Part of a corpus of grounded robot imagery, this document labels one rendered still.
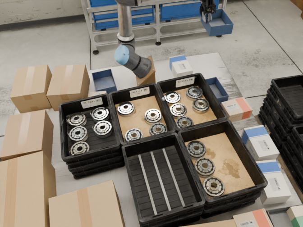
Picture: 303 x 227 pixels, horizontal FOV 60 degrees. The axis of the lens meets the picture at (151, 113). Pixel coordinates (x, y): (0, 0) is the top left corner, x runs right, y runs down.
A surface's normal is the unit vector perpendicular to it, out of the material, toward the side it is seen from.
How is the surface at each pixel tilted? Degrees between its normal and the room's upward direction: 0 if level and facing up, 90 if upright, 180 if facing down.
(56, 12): 90
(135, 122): 0
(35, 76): 0
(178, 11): 90
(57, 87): 0
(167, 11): 90
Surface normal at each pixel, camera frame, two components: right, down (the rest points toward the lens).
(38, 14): 0.16, 0.75
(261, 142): -0.04, -0.65
